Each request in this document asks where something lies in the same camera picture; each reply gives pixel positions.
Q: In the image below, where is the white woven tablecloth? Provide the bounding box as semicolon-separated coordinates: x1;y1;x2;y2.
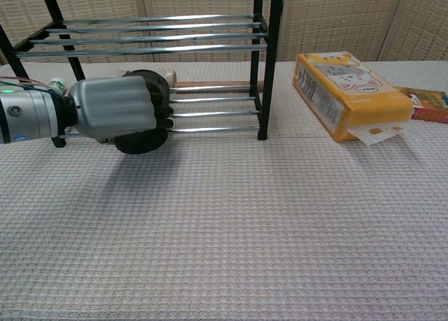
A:
0;60;448;321

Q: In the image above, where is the wooden rod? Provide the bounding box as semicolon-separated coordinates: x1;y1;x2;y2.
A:
173;80;265;92

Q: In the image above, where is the beige woven folding screen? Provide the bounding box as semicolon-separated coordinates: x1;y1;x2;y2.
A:
0;0;448;65

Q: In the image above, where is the black rubber slipper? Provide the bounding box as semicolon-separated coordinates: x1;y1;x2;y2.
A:
113;69;175;155

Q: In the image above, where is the black metal shoe rack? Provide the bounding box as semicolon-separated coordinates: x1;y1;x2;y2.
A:
0;0;285;148

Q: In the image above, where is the yellow cat tissue pack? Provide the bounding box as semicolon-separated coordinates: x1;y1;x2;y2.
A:
292;51;414;147

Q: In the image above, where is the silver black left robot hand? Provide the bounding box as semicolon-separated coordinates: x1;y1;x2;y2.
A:
66;75;176;144

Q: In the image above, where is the small white green bottle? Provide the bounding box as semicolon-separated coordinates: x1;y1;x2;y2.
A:
47;76;68;94

